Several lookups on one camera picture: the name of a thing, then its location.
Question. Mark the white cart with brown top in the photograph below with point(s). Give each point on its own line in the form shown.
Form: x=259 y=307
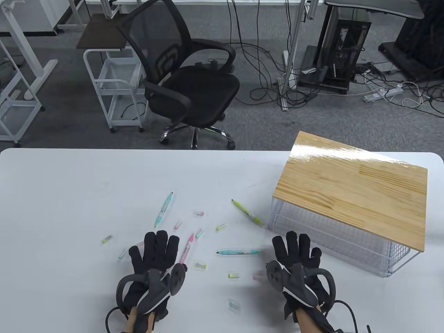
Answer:
x=104 y=33

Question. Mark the black computer tower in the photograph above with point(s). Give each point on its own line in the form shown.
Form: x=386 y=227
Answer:
x=343 y=45

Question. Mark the black mesh office chair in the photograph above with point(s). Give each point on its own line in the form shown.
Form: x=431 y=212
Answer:
x=194 y=86

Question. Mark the white power strip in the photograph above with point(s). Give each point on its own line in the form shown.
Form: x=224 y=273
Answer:
x=381 y=93

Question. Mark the black stand base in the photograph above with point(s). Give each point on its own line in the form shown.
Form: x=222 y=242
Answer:
x=416 y=41

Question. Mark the green double-ended highlighter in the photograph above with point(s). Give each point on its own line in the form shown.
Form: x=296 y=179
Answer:
x=247 y=213

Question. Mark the person's right forearm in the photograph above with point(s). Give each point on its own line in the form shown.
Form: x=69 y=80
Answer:
x=305 y=324

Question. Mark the teal double-ended highlighter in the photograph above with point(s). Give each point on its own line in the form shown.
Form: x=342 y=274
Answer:
x=239 y=252
x=163 y=211

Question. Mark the aluminium frame leg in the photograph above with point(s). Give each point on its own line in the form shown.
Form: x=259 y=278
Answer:
x=293 y=45

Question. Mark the pink double-ended highlighter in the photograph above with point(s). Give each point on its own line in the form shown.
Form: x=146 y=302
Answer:
x=189 y=244

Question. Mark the grey black hand tracker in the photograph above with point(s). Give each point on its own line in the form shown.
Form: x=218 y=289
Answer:
x=152 y=291
x=298 y=284

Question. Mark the person's right hand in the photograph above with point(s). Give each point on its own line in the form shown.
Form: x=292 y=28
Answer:
x=291 y=249

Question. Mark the green highlighter cap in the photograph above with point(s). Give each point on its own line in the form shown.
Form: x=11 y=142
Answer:
x=200 y=266
x=107 y=239
x=221 y=227
x=234 y=275

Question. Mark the person's left hand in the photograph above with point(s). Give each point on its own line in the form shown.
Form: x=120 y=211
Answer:
x=156 y=249

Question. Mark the person's left forearm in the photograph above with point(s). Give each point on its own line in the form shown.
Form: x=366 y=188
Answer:
x=130 y=322

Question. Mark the white cabinet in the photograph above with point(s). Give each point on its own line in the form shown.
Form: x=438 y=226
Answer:
x=41 y=14

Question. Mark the white standing desk leg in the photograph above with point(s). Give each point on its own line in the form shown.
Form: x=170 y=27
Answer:
x=41 y=74

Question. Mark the grey desk top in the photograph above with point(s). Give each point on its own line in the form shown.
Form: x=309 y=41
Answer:
x=381 y=8

